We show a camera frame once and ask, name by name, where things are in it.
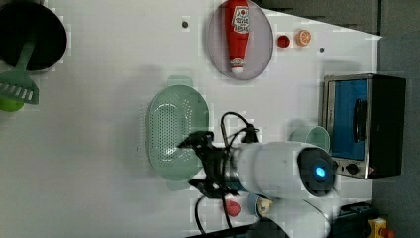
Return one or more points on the grey round plate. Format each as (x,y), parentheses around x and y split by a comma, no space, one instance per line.
(259,46)

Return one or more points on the red apple toy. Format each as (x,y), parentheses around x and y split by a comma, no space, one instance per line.
(233,208)

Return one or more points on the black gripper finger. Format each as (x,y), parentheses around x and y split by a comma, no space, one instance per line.
(197,139)
(203,186)

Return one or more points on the green mug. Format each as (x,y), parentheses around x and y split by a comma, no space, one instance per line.
(314,135)

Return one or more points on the black pot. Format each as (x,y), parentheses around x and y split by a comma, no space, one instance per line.
(23,21)

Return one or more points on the silver black toaster oven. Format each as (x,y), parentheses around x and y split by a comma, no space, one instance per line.
(364,116)

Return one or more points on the red ketchup bottle toy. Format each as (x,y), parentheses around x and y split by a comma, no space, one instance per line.
(237,28)

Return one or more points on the blue bowl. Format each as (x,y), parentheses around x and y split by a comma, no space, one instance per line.
(252,204)

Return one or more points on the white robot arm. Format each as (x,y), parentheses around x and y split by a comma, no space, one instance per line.
(298,178)

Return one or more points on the green slotted spatula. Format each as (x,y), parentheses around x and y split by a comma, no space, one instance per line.
(16,84)

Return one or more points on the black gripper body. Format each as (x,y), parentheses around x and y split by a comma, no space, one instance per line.
(212,161)

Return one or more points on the red strawberry toy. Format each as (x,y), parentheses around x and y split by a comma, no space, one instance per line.
(283,41)

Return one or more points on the banana toy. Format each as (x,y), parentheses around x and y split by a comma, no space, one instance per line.
(263,206)

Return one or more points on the orange slice toy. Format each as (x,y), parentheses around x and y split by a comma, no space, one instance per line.
(303,38)

